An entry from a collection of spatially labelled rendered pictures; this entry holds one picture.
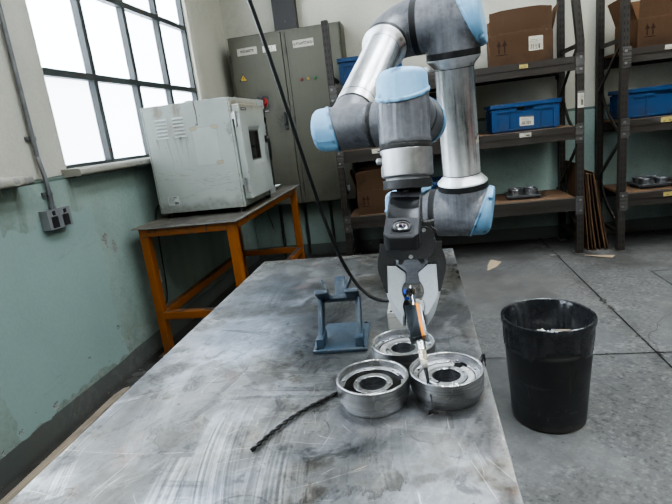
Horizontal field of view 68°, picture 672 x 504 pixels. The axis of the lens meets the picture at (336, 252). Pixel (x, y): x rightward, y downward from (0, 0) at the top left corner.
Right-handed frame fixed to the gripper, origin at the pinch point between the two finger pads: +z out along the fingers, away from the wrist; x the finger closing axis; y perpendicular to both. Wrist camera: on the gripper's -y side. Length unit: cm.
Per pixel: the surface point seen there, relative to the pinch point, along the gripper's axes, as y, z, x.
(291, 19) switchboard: 370, -176, 110
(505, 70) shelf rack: 332, -104, -61
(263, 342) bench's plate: 19.5, 9.1, 30.9
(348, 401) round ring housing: -6.6, 10.0, 9.4
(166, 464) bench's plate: -16.6, 14.3, 31.8
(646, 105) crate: 349, -70, -163
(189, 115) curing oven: 195, -71, 129
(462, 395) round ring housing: -5.2, 9.6, -6.0
